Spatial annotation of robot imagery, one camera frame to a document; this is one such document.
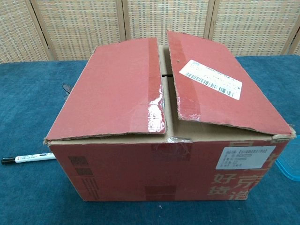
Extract red cardboard shipping box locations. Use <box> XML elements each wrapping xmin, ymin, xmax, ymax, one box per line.
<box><xmin>43</xmin><ymin>29</ymin><xmax>297</xmax><ymax>202</ymax></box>

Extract woven rattan folding screen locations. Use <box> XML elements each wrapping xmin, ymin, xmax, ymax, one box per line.
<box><xmin>0</xmin><ymin>0</ymin><xmax>300</xmax><ymax>64</ymax></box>

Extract blue velvet table cloth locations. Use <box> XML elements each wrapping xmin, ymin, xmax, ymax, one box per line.
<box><xmin>0</xmin><ymin>54</ymin><xmax>300</xmax><ymax>225</ymax></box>

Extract white marker pen black cap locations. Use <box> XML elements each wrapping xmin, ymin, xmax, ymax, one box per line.
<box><xmin>1</xmin><ymin>151</ymin><xmax>55</xmax><ymax>165</ymax></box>

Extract clear blue plastic container lid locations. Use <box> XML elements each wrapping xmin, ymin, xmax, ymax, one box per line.
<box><xmin>274</xmin><ymin>135</ymin><xmax>300</xmax><ymax>182</ymax></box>

